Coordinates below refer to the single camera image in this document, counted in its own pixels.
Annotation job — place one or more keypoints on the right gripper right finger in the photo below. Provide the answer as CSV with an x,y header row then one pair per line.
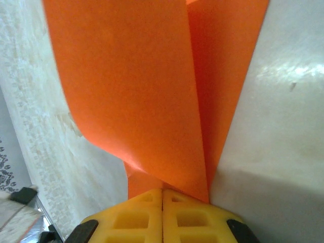
x,y
200,224

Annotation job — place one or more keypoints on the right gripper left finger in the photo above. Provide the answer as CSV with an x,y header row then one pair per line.
x,y
134,222

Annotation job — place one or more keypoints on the orange paper sheet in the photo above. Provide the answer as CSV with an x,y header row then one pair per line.
x,y
131,88

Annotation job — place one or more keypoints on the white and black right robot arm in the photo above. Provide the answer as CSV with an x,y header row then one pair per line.
x,y
15,210

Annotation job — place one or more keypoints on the aluminium side rail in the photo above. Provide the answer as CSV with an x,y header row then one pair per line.
x,y
35,222

